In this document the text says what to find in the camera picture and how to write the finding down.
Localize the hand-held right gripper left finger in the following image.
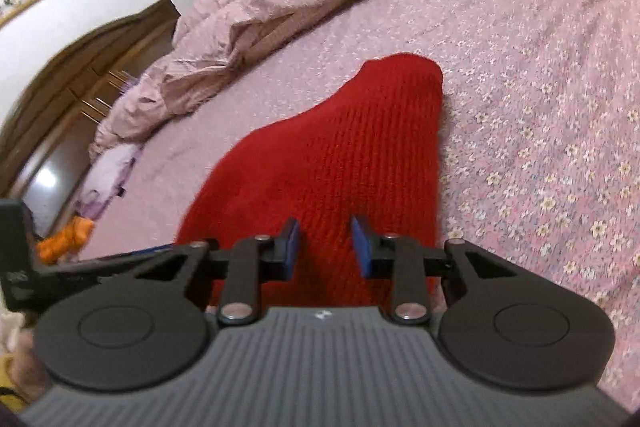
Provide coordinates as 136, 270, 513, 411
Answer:
135, 218, 301, 327

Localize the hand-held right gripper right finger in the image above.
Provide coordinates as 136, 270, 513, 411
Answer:
350, 215, 518, 326

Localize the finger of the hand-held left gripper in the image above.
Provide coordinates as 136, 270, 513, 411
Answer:
34, 244, 177, 290

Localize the red knit cardigan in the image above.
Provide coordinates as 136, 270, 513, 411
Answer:
172, 53, 446, 314

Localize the person's left hand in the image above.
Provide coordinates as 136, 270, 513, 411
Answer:
11, 332, 49, 395

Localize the orange toy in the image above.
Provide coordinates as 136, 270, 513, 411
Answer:
36, 215, 97, 266

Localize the lilac cloth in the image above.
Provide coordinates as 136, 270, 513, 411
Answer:
74, 141, 145, 222

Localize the carved wooden headboard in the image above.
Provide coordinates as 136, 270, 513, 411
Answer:
0, 0, 182, 239

